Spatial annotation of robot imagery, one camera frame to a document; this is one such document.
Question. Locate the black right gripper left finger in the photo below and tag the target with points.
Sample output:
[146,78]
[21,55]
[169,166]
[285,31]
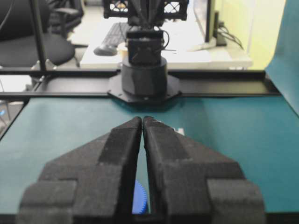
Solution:
[92,184]

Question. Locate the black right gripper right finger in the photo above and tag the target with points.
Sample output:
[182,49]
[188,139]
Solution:
[190,183]

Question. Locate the small blue gear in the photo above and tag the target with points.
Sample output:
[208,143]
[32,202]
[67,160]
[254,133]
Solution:
[140,202]

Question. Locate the white desk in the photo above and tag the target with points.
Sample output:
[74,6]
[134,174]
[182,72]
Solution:
[181,35]

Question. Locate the black computer mouse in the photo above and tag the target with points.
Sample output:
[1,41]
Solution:
[105,50]

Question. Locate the black keyboard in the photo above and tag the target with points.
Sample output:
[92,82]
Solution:
[116,34]

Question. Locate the black monitor stand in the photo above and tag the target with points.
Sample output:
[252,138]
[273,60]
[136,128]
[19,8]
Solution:
[212,29]

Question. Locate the black office chair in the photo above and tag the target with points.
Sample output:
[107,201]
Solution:
[17,38]

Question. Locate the black aluminium frame rail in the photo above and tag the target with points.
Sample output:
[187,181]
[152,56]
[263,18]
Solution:
[95,83]

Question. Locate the black vertical frame post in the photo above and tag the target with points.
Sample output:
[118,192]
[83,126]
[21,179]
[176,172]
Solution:
[37,23]

